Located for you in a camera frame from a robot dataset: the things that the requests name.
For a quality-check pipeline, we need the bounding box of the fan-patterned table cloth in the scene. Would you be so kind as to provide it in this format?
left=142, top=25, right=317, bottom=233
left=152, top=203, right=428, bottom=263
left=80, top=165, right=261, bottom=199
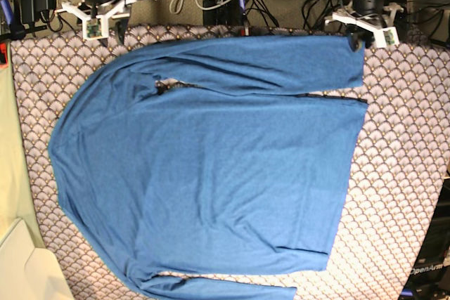
left=10, top=25, right=449, bottom=299

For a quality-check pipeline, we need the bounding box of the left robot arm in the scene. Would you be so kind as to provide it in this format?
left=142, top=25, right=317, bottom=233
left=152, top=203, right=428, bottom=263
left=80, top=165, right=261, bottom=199
left=349, top=0, right=404, bottom=48

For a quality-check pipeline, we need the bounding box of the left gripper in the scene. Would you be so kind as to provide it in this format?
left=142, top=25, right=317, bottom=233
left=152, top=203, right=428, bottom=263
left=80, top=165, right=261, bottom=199
left=347, top=0, right=384, bottom=51

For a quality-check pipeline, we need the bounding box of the black OpenArm case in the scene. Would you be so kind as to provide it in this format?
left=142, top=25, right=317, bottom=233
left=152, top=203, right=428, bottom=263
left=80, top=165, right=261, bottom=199
left=399, top=179, right=449, bottom=299

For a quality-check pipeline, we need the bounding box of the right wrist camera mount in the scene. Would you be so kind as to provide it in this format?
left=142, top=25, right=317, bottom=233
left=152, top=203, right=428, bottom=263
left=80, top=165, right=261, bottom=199
left=55, top=0, right=158, bottom=41

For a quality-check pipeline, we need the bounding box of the white plastic bin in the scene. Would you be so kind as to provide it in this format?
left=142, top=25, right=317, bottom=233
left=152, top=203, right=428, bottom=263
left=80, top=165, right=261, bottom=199
left=1, top=218, right=74, bottom=299

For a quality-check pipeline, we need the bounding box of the blue long-sleeve T-shirt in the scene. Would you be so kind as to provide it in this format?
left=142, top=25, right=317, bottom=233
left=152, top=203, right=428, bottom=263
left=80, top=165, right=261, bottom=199
left=49, top=36, right=368, bottom=299

